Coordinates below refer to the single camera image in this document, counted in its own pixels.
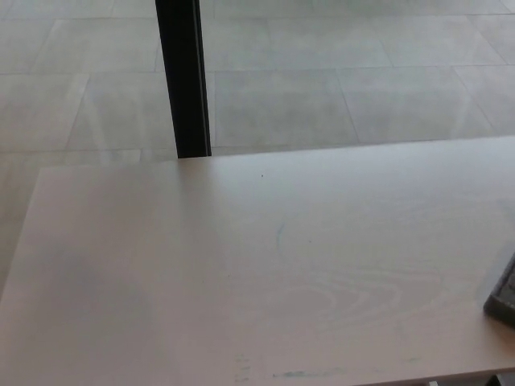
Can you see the dark grey whiteboard eraser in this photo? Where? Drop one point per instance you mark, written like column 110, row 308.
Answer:
column 503, row 297

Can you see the black metal window post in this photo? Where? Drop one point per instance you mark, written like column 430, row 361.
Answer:
column 184, row 80

